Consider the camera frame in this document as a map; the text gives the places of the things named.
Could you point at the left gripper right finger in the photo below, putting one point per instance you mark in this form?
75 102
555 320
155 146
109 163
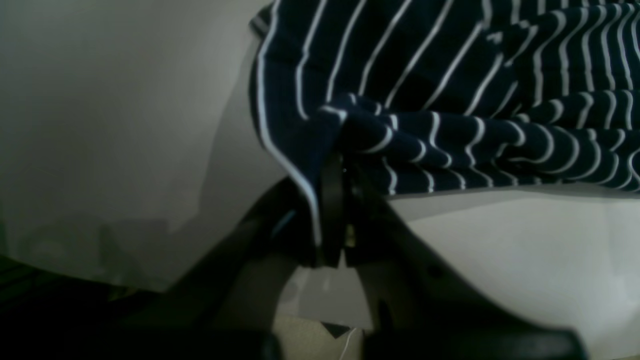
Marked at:
421 307

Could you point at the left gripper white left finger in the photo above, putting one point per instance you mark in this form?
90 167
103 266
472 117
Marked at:
224 307

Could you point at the navy white striped t-shirt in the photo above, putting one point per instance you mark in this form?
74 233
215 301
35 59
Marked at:
449 95

